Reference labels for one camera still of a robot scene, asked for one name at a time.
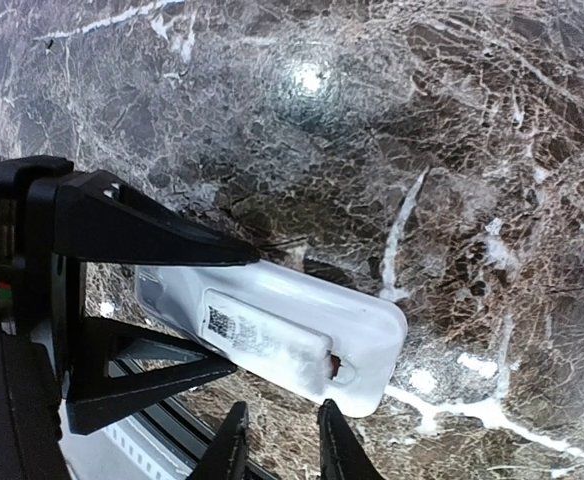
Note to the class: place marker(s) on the white battery cover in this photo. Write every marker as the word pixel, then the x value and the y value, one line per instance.
pixel 269 346

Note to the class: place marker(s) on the white slotted cable duct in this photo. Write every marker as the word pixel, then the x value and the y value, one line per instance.
pixel 150 458

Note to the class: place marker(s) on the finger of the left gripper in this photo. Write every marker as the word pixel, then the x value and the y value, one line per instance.
pixel 95 400

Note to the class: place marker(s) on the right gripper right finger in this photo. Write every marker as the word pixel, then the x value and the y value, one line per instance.
pixel 341 455

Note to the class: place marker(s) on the black front rail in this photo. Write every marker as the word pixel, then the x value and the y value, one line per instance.
pixel 175 428

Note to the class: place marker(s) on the white remote control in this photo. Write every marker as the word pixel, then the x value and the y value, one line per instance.
pixel 367 332

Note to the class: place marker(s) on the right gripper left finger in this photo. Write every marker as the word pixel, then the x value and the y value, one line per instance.
pixel 226 458

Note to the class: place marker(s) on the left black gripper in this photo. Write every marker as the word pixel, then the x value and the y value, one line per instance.
pixel 94 217

